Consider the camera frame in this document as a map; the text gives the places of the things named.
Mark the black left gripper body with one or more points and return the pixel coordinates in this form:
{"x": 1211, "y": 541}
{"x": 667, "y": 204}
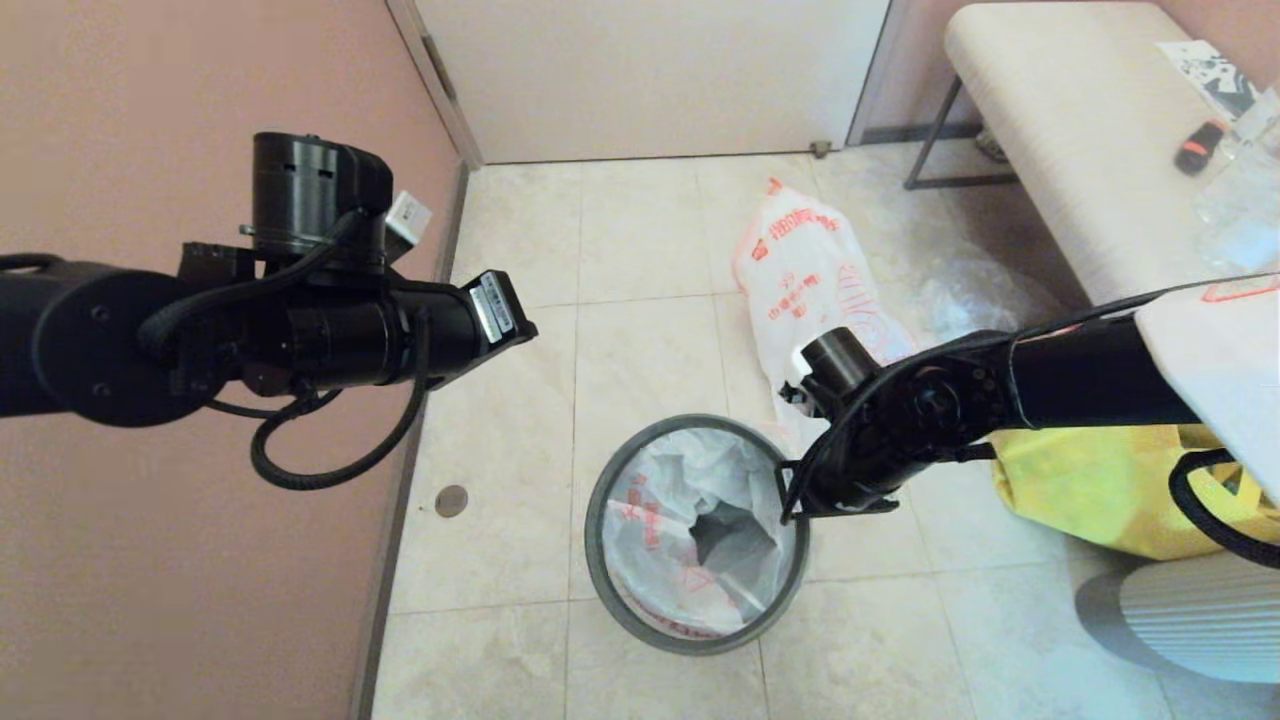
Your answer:
{"x": 470, "y": 325}

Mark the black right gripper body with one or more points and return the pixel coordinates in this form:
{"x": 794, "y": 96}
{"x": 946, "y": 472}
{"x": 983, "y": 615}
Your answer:
{"x": 840, "y": 495}

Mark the used white red liner bag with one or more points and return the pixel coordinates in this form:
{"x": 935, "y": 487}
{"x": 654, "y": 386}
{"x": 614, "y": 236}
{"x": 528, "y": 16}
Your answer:
{"x": 800, "y": 290}

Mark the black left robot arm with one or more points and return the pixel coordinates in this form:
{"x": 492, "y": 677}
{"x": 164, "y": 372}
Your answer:
{"x": 150, "y": 330}

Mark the black round trash bin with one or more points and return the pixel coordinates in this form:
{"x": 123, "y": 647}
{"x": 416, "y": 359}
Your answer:
{"x": 730, "y": 535}

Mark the clear plastic bag dark contents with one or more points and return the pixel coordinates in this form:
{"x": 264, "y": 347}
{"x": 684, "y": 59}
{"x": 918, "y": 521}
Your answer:
{"x": 985, "y": 300}

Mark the yellow fabric bag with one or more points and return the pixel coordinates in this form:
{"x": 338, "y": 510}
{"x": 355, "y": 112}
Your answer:
{"x": 1100, "y": 490}

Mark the round grey floor cover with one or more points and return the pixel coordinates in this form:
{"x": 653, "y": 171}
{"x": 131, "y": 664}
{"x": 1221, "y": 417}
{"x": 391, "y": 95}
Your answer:
{"x": 451, "y": 501}

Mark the white door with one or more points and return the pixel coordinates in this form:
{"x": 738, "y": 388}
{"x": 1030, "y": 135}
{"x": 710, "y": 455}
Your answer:
{"x": 650, "y": 80}

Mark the beige table with metal legs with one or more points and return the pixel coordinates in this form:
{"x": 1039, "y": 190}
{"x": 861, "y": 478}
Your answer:
{"x": 1080, "y": 150}

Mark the clear bottle with blue tint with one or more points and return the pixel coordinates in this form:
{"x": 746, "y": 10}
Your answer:
{"x": 1240, "y": 220}

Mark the black orange small device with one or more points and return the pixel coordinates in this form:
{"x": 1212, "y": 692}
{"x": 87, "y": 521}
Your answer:
{"x": 1197, "y": 150}

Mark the black white printed leaflet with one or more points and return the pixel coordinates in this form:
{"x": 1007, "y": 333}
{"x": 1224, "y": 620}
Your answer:
{"x": 1210, "y": 78}

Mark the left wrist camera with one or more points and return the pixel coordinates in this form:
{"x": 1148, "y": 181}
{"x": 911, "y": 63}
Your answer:
{"x": 405, "y": 220}

